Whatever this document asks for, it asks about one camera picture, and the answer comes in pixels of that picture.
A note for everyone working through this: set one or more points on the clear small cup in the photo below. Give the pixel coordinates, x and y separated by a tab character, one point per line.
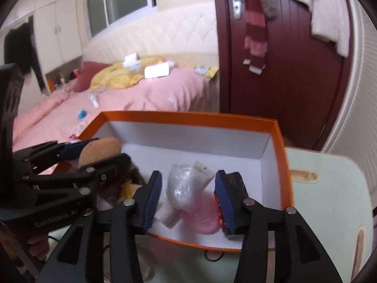
80	127

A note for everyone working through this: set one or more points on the pink hair clip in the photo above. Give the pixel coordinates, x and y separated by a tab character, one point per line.
72	137

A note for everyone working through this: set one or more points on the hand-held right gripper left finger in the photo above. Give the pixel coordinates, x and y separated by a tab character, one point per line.
151	200

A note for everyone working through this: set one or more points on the black hanging garment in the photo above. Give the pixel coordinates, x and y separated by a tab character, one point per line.
20	50

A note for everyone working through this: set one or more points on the pink bedsheet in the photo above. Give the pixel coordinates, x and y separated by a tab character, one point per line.
162	91

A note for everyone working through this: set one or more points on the person's left hand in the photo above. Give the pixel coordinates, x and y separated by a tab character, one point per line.
38	246

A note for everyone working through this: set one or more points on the white knit sweater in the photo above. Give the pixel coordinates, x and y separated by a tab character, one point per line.
327	11

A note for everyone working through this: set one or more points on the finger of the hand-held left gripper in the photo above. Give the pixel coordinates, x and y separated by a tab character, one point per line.
73	149
109	165

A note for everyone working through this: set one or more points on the dark red pillow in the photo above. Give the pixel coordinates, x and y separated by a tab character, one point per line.
85	76

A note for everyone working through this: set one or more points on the orange bottle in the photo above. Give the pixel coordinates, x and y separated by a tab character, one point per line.
51	85

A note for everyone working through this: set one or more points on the window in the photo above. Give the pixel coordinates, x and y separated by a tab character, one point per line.
123	0

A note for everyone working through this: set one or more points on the black rectangular item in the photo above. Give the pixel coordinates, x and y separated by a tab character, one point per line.
237	184

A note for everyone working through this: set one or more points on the red striped scarf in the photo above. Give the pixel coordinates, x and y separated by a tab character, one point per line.
256	29

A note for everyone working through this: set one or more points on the white small bottle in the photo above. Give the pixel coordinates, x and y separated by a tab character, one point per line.
94	101

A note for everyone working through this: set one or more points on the clear crumpled plastic bag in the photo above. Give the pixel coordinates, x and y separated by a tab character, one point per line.
179	185

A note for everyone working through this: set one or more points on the cream wall cabinet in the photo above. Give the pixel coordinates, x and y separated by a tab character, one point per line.
61	29

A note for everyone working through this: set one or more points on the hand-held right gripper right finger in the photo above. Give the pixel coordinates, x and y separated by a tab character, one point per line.
225	203

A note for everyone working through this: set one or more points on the brown plush toy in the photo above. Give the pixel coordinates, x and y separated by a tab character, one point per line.
100	150

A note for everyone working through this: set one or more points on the yellow pillow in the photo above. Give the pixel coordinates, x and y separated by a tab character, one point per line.
117	76

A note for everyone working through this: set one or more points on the blue small toy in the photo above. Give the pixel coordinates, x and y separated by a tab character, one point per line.
82	114

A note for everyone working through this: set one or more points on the small yellow item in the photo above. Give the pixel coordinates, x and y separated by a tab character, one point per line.
127	188

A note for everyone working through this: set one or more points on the orange cardboard box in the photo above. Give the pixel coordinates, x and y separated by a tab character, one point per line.
191	141

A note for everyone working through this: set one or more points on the dark red wooden door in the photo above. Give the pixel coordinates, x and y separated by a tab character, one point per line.
294	79

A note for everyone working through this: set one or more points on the white slatted panel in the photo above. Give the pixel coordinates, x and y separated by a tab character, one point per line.
359	109

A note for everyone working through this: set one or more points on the white cream tube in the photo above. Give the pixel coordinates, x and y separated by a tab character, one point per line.
203	172

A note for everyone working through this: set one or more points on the light green cartoon desktop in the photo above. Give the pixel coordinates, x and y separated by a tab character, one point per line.
324	197

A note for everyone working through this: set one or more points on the cream padded headboard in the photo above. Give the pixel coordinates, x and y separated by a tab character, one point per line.
165	32

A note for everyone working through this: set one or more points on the pink round object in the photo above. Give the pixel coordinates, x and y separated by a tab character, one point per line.
203	215

